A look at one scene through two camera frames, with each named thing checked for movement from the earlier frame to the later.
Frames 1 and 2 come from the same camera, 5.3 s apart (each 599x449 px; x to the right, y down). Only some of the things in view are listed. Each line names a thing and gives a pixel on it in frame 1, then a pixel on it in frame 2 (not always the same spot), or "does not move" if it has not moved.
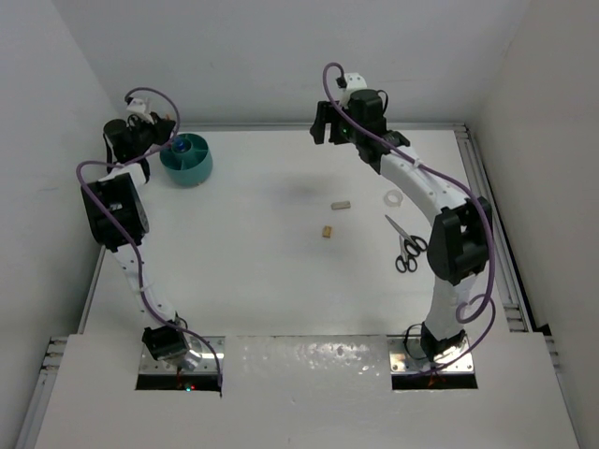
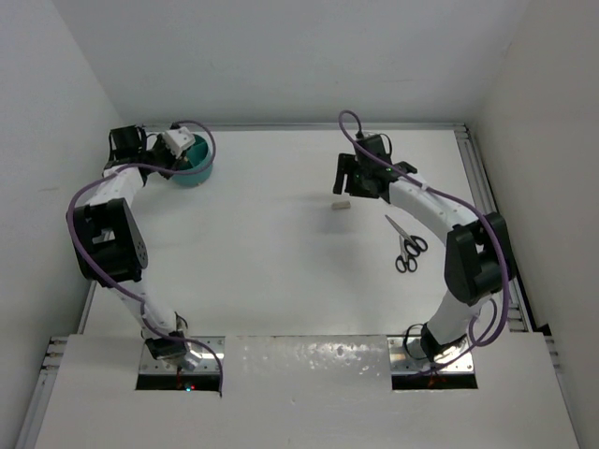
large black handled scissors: x=413 y=244 does not move
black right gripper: x=325 y=115 -> x=346 y=165
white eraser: x=341 y=205 does not move
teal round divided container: x=187 y=161 does not move
